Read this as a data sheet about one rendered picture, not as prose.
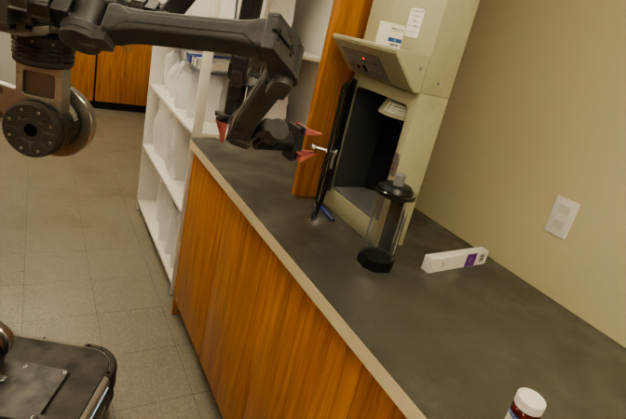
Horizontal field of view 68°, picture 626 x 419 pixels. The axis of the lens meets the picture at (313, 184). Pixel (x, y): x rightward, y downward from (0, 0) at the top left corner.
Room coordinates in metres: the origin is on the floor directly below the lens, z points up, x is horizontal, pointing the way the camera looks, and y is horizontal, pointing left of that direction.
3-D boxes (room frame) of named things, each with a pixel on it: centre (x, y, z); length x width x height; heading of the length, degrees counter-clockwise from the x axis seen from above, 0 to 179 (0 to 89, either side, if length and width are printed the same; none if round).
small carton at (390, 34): (1.35, -0.11, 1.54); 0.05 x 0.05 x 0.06; 34
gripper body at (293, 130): (1.27, 0.11, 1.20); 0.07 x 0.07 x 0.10; 32
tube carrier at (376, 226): (1.17, -0.22, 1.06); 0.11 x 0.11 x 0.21
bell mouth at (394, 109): (1.45, -0.23, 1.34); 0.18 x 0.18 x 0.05
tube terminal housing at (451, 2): (1.48, -0.24, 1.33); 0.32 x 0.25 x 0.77; 33
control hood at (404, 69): (1.38, -0.09, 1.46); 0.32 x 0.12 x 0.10; 33
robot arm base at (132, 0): (1.37, 0.62, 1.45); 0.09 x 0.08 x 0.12; 5
